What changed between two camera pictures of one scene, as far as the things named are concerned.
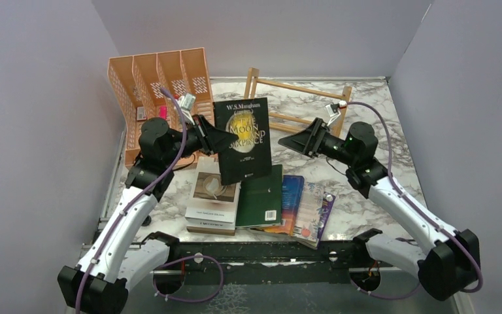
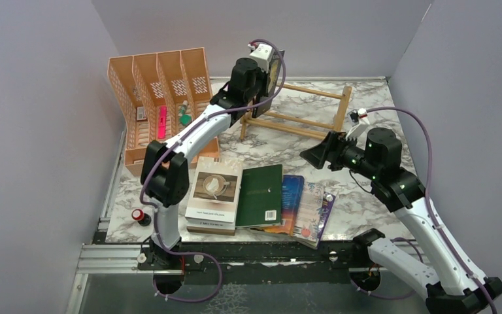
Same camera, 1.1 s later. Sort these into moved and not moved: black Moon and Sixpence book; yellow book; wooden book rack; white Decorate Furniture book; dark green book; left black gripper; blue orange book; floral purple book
Moved: black Moon and Sixpence book; left black gripper
Not moved: dark green book; wooden book rack; white Decorate Furniture book; floral purple book; blue orange book; yellow book
